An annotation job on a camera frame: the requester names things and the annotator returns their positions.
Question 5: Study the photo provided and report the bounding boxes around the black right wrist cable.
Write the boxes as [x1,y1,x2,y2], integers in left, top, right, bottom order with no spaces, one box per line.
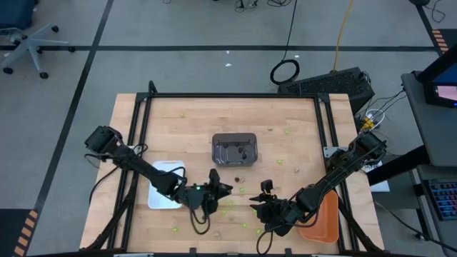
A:
[255,230,274,255]

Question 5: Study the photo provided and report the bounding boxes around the grey translucent plastic bin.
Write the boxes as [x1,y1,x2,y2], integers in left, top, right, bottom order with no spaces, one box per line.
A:
[211,132,259,168]

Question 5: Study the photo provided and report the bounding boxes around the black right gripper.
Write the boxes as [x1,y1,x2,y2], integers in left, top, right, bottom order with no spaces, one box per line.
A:
[248,180,297,237]

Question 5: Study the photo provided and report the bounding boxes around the backlit computer keyboard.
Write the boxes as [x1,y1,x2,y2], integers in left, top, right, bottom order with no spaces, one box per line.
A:
[424,177,457,221]

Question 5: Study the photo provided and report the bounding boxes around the white plastic bin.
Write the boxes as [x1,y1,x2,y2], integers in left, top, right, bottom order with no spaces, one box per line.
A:
[147,160,187,210]

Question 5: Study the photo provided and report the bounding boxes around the black computer monitor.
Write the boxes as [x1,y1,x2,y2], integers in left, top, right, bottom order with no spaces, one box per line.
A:
[416,42,457,109]

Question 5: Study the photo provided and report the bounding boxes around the black hanging cable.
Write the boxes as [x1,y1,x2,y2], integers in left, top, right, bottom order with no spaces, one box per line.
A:
[269,0,301,86]

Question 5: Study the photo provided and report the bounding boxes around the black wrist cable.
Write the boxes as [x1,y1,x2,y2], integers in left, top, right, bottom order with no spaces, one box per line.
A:
[189,208,212,236]
[255,230,274,255]

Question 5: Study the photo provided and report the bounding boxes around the grey office chair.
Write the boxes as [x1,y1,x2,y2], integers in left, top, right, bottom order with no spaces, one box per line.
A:
[0,0,76,80]

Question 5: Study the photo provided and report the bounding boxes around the black desk leg beam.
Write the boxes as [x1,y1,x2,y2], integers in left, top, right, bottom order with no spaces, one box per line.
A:
[367,144,431,186]

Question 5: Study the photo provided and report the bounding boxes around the white and yellow power strip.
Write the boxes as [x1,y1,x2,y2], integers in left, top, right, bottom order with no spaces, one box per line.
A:
[359,109,386,136]

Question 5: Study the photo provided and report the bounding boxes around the orange plastic bin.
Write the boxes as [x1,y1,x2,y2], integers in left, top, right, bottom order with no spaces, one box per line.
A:
[298,188,340,245]

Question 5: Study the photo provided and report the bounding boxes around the yellow hanging cable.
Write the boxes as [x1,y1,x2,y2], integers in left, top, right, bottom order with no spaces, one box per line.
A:
[332,0,355,72]

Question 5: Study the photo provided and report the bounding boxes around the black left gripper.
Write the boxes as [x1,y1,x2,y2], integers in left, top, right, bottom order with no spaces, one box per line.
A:
[178,168,233,215]

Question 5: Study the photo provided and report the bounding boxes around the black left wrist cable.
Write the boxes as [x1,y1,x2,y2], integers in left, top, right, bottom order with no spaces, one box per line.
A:
[189,208,212,236]

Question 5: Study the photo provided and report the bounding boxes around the grey desk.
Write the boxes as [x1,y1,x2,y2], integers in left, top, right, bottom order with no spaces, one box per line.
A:
[400,71,457,257]

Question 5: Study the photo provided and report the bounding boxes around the white paper sheet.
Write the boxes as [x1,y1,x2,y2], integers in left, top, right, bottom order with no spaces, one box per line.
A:
[363,160,391,193]

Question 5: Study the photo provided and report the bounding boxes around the black computer tower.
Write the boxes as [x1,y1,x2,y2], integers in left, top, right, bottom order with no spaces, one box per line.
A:
[277,66,376,115]

